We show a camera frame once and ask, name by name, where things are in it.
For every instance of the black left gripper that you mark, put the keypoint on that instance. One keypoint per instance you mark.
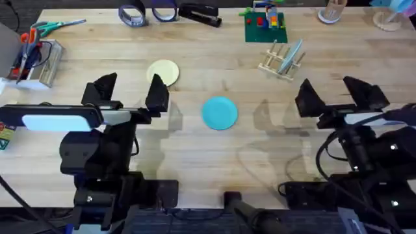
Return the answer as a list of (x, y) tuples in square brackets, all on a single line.
[(97, 149)]

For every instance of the purple tape roll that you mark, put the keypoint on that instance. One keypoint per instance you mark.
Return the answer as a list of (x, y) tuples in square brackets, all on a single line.
[(125, 18), (156, 14)]

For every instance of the wrist upright black plate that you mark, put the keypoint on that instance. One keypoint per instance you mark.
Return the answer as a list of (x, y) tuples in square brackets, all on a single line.
[(55, 122), (399, 115)]

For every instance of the left wrist upright black plate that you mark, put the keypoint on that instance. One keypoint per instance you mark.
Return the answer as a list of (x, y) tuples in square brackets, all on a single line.
[(55, 122)]

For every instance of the black mount pole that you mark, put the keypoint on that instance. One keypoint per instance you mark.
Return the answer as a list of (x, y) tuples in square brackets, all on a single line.
[(250, 213)]

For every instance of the right wrist upright black plate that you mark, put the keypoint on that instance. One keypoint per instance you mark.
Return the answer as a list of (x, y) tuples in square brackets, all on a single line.
[(399, 115)]

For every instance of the light blue plate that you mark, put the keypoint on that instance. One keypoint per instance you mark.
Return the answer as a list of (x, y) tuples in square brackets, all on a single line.
[(291, 57)]

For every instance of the wooden peg dish rack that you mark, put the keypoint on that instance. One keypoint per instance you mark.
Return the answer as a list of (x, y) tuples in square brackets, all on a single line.
[(271, 63)]

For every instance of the teal plate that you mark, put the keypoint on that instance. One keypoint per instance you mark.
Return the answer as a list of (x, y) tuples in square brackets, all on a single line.
[(219, 113)]

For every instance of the pale yellow plate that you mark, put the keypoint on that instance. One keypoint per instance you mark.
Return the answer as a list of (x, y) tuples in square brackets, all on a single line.
[(167, 70)]

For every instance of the black stapler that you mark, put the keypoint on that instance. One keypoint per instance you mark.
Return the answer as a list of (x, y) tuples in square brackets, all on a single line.
[(200, 14)]

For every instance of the grey flat box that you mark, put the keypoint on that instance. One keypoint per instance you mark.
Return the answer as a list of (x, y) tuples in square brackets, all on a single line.
[(7, 48)]

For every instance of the colourful small box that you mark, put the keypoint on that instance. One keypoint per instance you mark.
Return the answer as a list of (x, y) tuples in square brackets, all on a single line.
[(5, 135)]

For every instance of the clear box with tools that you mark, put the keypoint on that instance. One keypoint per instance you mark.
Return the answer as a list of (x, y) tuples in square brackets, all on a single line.
[(48, 65)]

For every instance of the green board with toy blocks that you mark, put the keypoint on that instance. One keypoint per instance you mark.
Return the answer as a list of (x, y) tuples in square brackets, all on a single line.
[(265, 32)]

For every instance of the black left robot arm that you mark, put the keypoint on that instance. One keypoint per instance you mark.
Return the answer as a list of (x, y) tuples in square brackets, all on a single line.
[(107, 195)]

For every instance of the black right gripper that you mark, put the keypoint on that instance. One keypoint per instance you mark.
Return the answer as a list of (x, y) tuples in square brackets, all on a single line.
[(377, 149)]

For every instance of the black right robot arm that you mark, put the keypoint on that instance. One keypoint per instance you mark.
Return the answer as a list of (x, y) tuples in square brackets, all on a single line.
[(367, 198)]

